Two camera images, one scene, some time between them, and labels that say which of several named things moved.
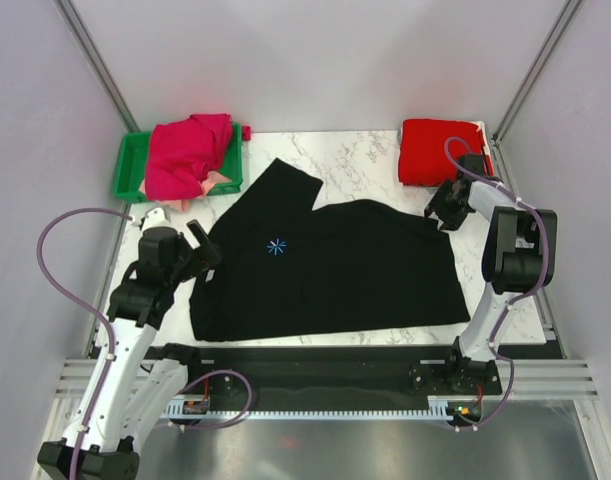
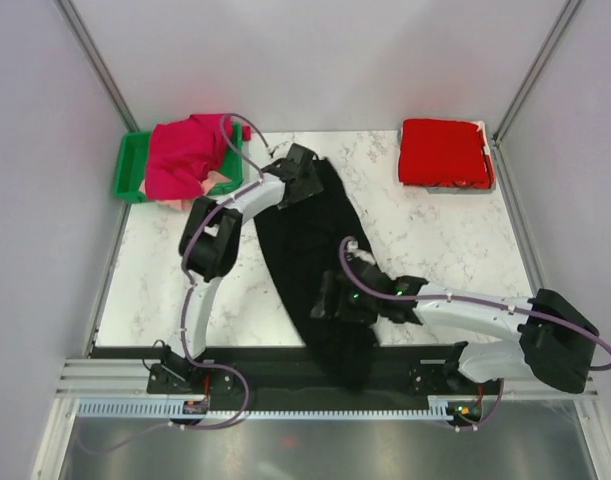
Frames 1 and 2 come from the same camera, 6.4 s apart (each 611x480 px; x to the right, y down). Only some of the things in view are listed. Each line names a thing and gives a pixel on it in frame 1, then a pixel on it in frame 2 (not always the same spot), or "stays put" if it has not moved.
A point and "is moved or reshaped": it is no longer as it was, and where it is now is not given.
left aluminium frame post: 96,60 stays put
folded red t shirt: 422,159 stays put
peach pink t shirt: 185,203 stays put
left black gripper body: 191,262 to 309,187
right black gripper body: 449,209 to 350,306
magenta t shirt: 184,153 stays put
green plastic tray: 132,157 stays put
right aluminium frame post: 560,23 stays put
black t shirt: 286,268 is moved or reshaped
